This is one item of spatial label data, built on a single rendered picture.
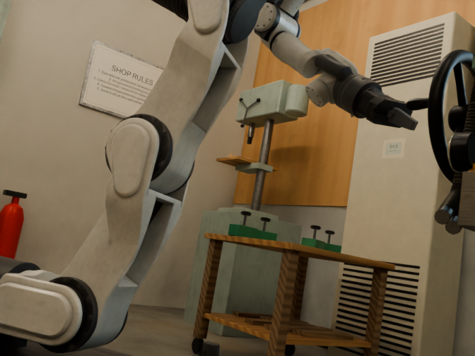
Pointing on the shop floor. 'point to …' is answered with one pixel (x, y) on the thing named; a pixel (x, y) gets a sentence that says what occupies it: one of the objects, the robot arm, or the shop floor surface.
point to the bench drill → (299, 105)
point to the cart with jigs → (288, 294)
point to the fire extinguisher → (10, 224)
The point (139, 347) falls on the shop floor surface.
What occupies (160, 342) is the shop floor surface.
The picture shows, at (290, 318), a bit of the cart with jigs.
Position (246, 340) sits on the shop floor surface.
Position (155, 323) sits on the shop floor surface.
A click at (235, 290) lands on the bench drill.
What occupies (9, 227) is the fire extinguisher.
